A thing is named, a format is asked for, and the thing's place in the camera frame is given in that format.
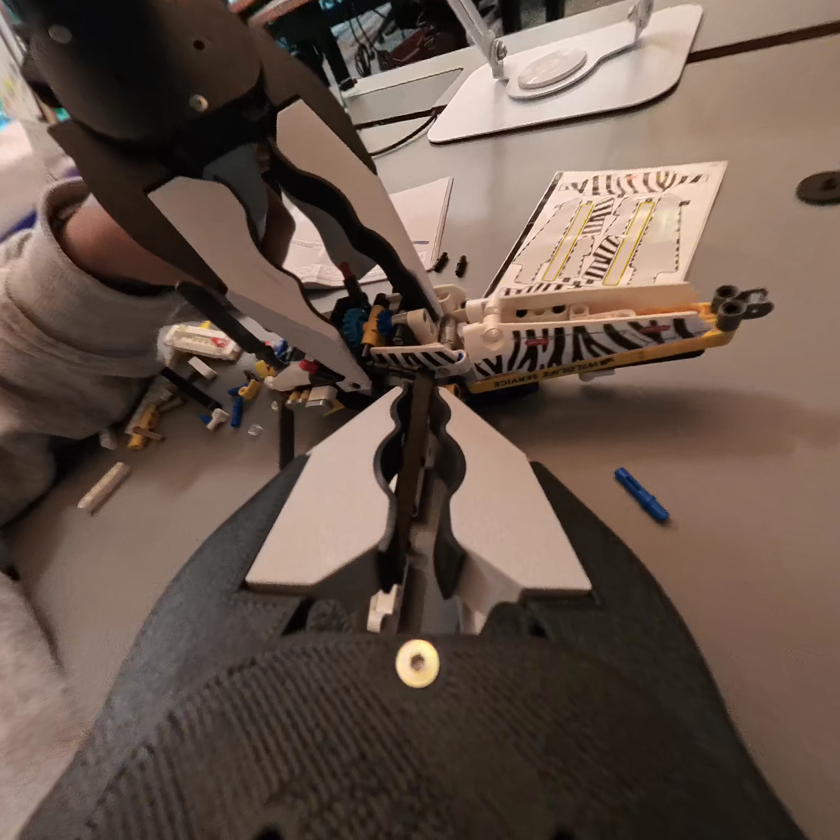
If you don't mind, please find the yellow lego panel piece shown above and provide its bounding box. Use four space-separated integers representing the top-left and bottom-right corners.
126 413 164 451

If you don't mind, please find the long black lego beam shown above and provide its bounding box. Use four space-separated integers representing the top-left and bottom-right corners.
384 377 435 586

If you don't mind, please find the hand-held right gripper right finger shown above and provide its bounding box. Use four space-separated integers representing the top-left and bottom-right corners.
430 387 593 634

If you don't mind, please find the blue lego pin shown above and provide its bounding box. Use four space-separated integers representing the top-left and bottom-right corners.
615 467 671 524

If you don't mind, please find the white tablet stand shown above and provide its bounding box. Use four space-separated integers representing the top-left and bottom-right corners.
428 0 704 144

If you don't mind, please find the zebra sticker sheet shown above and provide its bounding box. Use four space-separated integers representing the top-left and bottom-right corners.
486 161 728 296

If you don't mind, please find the long white lego beam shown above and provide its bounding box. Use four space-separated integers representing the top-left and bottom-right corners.
134 381 183 421

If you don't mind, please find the short white lego beam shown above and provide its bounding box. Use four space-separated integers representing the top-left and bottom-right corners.
77 462 131 514

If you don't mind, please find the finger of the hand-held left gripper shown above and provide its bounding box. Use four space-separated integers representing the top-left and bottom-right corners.
269 97 441 316
147 176 373 391

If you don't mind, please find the white lego panel assembly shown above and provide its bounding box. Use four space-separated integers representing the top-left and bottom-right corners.
163 323 245 363

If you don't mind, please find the person's left forearm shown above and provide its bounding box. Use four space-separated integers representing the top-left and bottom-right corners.
0 180 191 519

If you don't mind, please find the zebra striped lego helicopter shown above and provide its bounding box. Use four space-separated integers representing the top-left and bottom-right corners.
262 262 775 413

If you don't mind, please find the lego instruction booklet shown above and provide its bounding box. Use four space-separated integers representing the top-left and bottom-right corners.
282 177 455 290

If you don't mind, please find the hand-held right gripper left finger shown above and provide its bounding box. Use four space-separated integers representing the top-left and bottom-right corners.
245 387 411 597

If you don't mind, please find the person's left hand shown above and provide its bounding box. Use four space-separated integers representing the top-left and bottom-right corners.
259 141 298 263

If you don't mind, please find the black cable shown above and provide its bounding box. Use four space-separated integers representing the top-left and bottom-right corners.
354 108 438 156

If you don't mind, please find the white lego skid assembly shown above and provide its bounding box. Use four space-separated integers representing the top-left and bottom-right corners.
366 551 406 635

